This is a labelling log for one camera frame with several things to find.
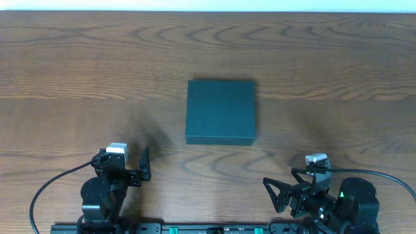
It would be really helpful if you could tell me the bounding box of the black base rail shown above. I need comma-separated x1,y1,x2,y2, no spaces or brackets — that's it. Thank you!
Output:
49,222,380,234

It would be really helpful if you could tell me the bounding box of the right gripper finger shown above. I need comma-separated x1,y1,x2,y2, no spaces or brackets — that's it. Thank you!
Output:
291,168,311,184
263,177,293,213

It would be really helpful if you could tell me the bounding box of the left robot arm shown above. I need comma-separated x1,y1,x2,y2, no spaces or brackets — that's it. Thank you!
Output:
76,143,151,233

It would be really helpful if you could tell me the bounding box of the dark green box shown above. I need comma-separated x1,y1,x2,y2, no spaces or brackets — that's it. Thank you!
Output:
185,80,256,146

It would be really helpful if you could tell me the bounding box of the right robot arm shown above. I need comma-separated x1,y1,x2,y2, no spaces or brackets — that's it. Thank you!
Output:
263,155,380,233

